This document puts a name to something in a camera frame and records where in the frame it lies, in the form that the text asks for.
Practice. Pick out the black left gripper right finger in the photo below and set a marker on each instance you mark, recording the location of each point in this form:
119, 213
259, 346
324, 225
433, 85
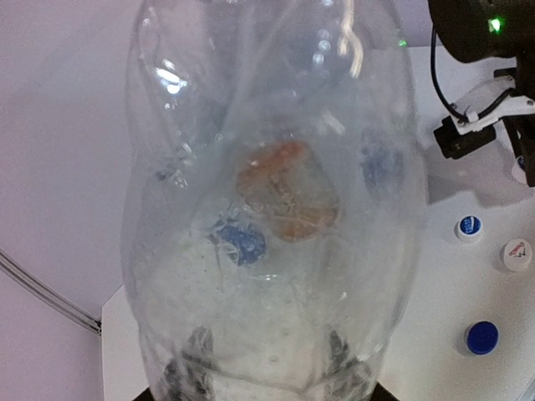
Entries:
382, 394

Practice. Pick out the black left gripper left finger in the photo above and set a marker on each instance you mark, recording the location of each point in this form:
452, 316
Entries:
145, 395

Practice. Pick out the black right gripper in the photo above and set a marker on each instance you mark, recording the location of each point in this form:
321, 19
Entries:
520, 128

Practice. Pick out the white blue-top bottle cap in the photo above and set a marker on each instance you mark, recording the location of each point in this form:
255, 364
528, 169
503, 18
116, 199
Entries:
469, 229

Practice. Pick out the blue Pepsi bottle cap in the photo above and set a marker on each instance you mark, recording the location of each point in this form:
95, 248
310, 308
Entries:
481, 338

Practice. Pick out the white water-bottle cap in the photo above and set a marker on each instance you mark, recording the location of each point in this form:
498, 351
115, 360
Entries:
517, 255

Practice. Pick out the clear unlabelled plastic bottle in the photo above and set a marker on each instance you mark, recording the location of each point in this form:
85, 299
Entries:
273, 218

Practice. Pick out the white orange-bottle cap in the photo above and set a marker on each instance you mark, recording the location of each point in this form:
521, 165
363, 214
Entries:
518, 170

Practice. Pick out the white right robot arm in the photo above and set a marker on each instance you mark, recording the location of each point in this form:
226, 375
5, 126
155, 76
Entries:
472, 31

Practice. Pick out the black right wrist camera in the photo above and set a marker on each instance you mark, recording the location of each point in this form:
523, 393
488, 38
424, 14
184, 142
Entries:
471, 123

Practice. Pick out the left aluminium corner post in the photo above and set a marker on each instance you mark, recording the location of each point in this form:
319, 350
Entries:
49, 296

